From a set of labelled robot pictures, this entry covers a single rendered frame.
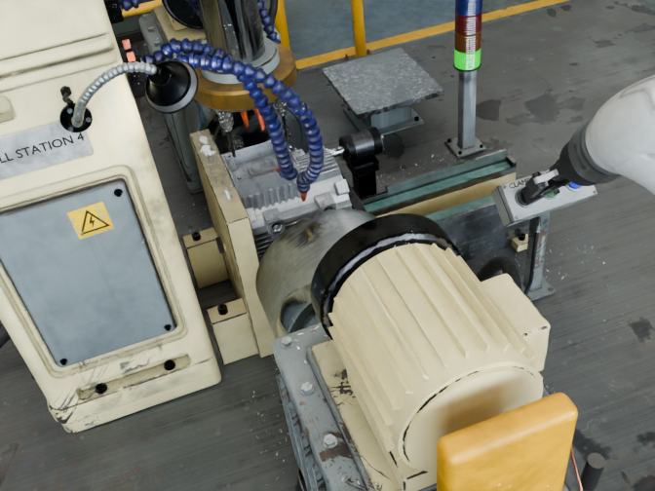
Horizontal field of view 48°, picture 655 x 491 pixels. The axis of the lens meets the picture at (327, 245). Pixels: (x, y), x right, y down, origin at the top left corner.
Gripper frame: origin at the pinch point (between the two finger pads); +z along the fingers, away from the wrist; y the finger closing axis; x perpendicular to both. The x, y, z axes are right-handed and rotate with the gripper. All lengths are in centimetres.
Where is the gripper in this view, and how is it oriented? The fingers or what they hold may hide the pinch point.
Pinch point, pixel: (536, 190)
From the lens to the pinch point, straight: 131.2
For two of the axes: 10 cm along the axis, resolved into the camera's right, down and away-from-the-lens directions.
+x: 3.3, 9.4, -1.3
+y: -9.3, 3.0, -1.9
